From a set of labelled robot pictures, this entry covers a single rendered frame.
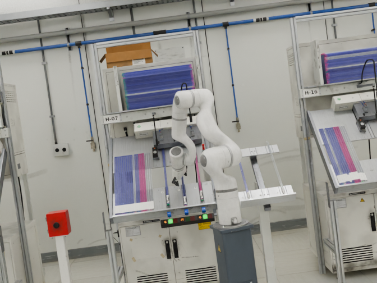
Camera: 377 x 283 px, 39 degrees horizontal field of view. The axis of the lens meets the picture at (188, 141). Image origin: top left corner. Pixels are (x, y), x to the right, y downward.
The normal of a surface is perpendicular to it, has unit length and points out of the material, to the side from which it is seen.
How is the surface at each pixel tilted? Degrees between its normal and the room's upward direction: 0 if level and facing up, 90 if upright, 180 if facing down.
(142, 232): 90
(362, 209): 90
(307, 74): 90
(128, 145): 44
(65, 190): 90
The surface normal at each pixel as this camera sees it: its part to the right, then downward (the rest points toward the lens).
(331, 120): -0.08, -0.67
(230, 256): 0.28, 0.02
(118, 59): 0.04, -0.11
